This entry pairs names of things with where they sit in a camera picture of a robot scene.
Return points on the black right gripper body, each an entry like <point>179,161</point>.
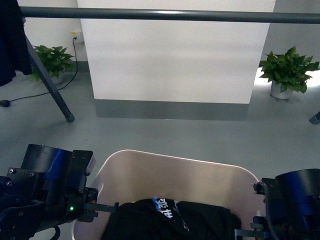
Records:
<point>259,226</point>

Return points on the dark grey clothes rack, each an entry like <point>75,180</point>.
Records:
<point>139,109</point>

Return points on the potted green plant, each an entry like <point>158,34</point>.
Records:
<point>55,60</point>
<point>287,72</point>

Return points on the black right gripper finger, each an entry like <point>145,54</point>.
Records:
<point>250,234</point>

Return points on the black printed t-shirt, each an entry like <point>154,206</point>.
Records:
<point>168,219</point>

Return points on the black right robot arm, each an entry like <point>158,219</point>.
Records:
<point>292,207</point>

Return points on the dark hanging garment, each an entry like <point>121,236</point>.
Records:
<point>14,54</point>

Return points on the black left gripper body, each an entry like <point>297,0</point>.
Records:
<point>75,204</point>

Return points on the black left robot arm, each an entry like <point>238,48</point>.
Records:
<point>48,190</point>

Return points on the beige plastic laundry hamper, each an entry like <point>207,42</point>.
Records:
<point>128,176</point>

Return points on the right potted green plant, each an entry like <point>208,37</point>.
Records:
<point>287,72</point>

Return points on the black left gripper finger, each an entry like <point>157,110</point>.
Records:
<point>96,207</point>

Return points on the left potted green plant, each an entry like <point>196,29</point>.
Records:
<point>55,60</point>

